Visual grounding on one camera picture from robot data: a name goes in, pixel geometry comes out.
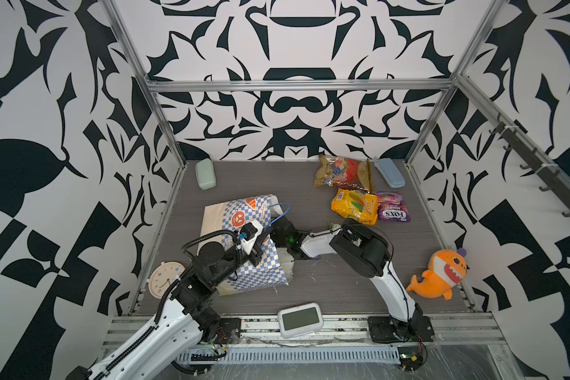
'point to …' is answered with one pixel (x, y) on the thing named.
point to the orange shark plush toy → (446, 268)
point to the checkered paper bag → (276, 269)
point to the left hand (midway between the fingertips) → (269, 224)
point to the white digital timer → (301, 320)
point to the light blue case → (390, 172)
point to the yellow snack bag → (355, 204)
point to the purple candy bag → (391, 207)
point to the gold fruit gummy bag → (344, 173)
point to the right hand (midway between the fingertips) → (246, 239)
